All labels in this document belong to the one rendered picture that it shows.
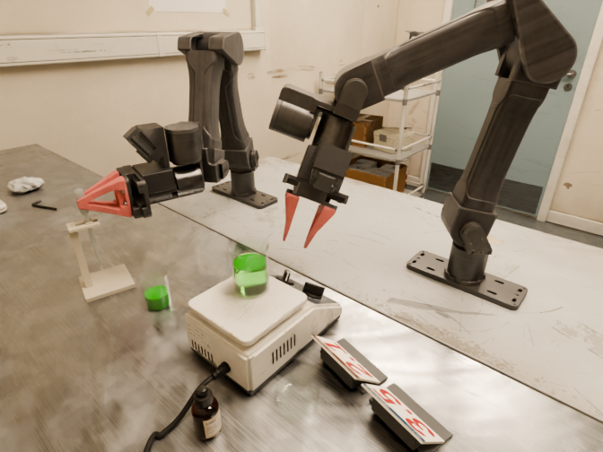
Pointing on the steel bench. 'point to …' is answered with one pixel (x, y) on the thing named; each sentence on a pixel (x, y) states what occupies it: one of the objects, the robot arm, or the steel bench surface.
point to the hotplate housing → (229, 351)
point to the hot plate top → (247, 309)
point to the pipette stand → (95, 285)
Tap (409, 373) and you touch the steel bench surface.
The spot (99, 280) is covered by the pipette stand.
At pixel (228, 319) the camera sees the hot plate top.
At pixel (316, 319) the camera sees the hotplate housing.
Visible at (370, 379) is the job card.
